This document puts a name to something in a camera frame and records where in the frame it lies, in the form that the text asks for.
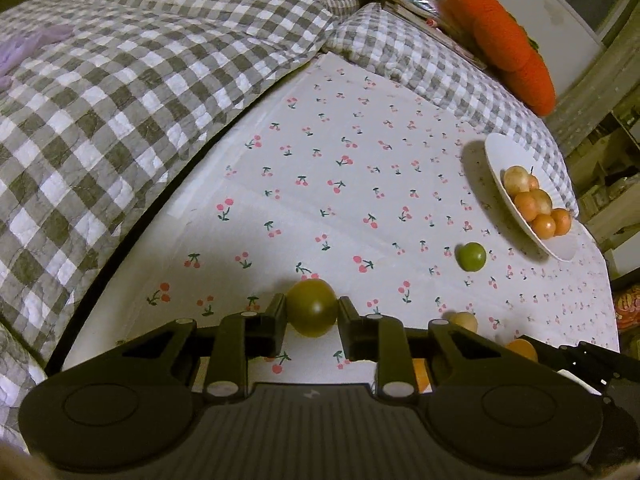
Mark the purple cloth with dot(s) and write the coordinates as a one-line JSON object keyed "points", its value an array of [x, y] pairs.
{"points": [[25, 50]]}

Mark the cherry print cloth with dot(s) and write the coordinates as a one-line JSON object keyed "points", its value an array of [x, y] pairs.
{"points": [[350, 185]]}

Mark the yellow apple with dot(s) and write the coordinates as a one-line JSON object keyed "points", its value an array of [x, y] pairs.
{"points": [[542, 200]]}

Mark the red bag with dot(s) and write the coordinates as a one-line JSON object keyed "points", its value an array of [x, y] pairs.
{"points": [[629, 307]]}

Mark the green tomato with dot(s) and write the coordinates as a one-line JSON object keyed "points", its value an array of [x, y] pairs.
{"points": [[311, 307]]}

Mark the white plate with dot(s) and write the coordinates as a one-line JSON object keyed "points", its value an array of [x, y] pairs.
{"points": [[500, 160]]}

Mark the orange mandarin with stem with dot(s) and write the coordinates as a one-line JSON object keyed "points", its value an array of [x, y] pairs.
{"points": [[544, 225]]}

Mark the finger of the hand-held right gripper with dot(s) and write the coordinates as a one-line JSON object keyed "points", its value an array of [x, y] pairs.
{"points": [[560, 360]]}

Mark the small yellow fruit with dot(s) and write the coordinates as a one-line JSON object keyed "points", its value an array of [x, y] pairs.
{"points": [[462, 321]]}

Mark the wooden shelf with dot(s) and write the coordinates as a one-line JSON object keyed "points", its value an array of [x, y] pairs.
{"points": [[615, 200]]}

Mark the beige patterned curtain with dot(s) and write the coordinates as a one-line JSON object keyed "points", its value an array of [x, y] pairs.
{"points": [[585, 95]]}

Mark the grey checked pillow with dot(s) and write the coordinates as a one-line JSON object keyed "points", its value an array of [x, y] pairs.
{"points": [[425, 60]]}

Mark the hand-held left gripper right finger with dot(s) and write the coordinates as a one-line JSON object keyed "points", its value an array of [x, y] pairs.
{"points": [[345, 325]]}

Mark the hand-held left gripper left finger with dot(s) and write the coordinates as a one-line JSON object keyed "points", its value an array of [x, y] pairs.
{"points": [[279, 320]]}

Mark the small green lime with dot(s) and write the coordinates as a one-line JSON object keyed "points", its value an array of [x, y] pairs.
{"points": [[471, 257]]}

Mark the large yellow pear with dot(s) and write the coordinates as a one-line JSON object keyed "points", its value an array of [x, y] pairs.
{"points": [[517, 179]]}

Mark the grey checked quilt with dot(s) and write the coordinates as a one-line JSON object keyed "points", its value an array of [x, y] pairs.
{"points": [[125, 110]]}

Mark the orange cushion with green leaf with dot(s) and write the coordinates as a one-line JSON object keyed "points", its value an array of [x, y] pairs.
{"points": [[500, 35]]}

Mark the stack of magazines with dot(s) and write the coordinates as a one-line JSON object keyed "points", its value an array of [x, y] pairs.
{"points": [[440, 30]]}

